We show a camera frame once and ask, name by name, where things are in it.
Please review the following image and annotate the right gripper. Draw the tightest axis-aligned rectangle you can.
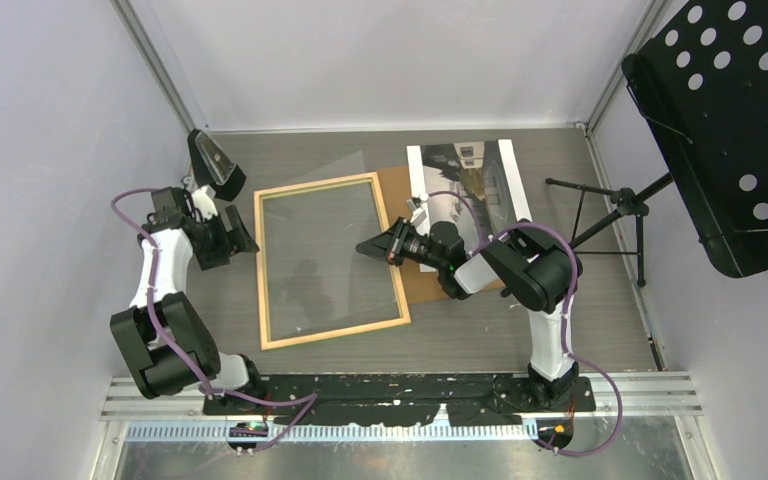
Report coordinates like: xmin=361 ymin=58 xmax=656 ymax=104
xmin=356 ymin=217 xmax=446 ymax=271

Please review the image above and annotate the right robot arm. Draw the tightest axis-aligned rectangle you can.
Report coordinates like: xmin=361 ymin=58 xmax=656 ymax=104
xmin=355 ymin=217 xmax=582 ymax=411

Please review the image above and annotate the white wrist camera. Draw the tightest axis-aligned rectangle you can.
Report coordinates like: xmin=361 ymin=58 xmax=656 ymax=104
xmin=191 ymin=185 xmax=219 ymax=221
xmin=406 ymin=196 xmax=428 ymax=226

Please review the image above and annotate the wooden picture frame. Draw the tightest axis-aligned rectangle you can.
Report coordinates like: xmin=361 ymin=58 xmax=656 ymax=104
xmin=252 ymin=171 xmax=412 ymax=352

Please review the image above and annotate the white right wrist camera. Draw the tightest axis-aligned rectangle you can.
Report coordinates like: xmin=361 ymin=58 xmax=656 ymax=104
xmin=406 ymin=196 xmax=428 ymax=226

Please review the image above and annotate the black wedge object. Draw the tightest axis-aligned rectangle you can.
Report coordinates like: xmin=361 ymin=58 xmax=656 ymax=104
xmin=187 ymin=129 xmax=247 ymax=202

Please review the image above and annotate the photo with white borders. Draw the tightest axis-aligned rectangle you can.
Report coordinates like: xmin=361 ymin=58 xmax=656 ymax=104
xmin=407 ymin=139 xmax=532 ymax=252

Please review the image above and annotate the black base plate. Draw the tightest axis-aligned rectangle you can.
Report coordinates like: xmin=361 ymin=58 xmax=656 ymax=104
xmin=201 ymin=372 xmax=597 ymax=429

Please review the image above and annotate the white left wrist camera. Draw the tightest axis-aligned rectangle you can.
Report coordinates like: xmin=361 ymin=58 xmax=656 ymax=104
xmin=191 ymin=185 xmax=219 ymax=221

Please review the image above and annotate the brown backing board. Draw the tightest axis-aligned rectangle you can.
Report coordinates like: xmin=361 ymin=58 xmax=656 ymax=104
xmin=377 ymin=166 xmax=476 ymax=305

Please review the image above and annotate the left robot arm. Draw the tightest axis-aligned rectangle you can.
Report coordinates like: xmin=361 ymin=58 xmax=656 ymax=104
xmin=110 ymin=186 xmax=267 ymax=414

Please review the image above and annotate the black music stand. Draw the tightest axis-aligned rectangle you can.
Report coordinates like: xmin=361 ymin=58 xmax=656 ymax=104
xmin=571 ymin=1 xmax=768 ymax=278

